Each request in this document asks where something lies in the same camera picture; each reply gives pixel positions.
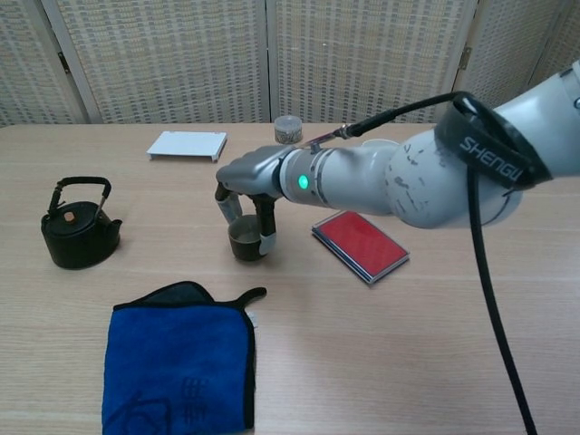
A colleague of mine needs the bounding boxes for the black cast iron teapot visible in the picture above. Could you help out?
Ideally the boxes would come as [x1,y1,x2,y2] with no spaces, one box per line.
[40,176,123,270]

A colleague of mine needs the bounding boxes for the blue microfiber towel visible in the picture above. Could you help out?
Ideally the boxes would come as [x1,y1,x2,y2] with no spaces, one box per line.
[101,280,267,435]

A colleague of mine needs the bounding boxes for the woven folding screen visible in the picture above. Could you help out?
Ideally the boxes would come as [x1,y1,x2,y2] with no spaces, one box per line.
[0,0,580,128]

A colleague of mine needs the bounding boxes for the black printed arm strap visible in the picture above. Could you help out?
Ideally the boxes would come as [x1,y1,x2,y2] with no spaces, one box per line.
[434,92,552,191]

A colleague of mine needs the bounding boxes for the red ink pad case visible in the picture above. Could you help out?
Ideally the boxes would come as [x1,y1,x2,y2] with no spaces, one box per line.
[311,210,411,288]

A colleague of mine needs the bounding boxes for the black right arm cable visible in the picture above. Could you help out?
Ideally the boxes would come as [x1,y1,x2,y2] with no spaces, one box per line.
[312,90,540,435]

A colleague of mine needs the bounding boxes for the small round patterned tin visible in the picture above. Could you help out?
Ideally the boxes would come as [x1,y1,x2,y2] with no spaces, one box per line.
[274,115,305,145]

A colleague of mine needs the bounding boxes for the white plastic tray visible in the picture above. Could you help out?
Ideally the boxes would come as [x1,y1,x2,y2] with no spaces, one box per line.
[145,130,228,163]

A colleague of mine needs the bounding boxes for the small dark ceramic teacup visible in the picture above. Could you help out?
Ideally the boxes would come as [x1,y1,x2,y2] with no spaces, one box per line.
[227,215,273,263]

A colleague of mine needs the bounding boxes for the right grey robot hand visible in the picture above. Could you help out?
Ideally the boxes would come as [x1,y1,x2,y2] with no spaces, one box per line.
[215,145,295,257]

